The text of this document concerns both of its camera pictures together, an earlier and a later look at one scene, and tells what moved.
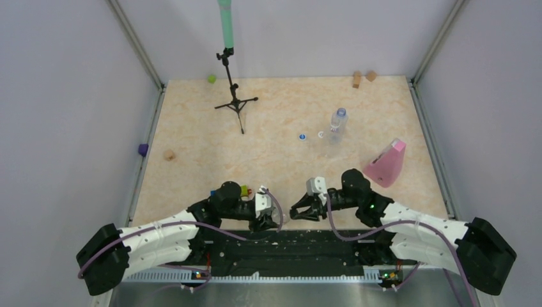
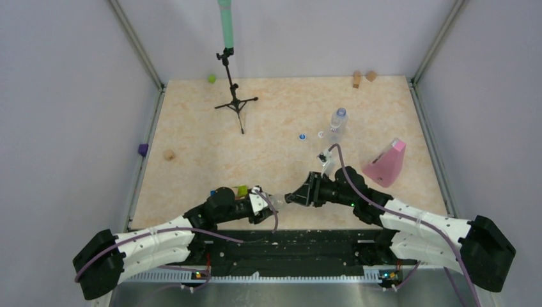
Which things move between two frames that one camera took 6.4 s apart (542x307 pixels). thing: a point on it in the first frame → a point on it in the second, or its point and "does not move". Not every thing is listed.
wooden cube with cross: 169,155 does not move
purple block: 142,149 does not move
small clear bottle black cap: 276,217 → 278,201
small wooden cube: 371,75 does not move
